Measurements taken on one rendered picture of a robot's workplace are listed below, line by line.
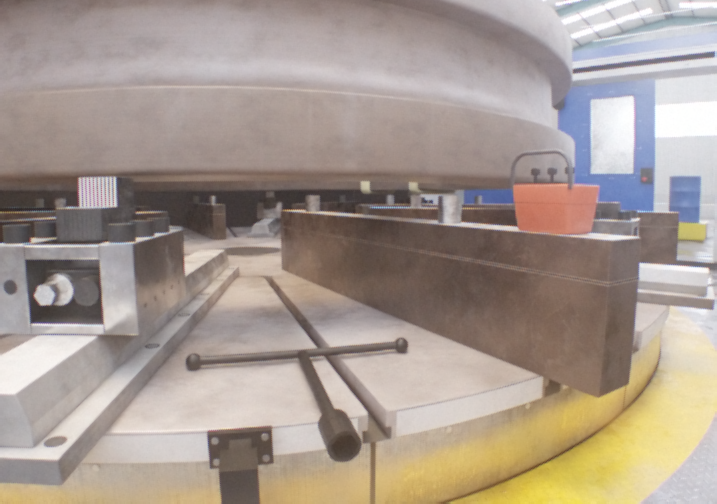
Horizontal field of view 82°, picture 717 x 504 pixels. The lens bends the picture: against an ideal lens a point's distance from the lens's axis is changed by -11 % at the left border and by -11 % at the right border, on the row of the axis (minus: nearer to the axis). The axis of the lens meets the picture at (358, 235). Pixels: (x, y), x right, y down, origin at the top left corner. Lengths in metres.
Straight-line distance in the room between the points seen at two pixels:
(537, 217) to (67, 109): 1.42
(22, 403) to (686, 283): 2.34
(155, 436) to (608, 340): 1.01
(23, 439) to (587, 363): 1.17
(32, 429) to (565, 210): 1.20
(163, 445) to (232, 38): 1.25
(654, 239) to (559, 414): 2.28
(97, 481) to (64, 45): 1.38
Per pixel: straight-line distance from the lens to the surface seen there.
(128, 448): 1.07
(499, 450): 1.35
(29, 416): 0.94
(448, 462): 1.26
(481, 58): 2.15
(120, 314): 1.16
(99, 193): 1.37
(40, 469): 0.92
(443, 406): 1.13
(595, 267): 1.15
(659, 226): 3.60
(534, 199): 1.25
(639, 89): 6.55
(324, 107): 1.51
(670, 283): 2.37
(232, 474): 0.85
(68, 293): 1.28
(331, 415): 0.94
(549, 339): 1.26
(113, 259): 1.14
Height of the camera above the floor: 0.78
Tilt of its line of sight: 5 degrees down
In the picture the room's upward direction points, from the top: straight up
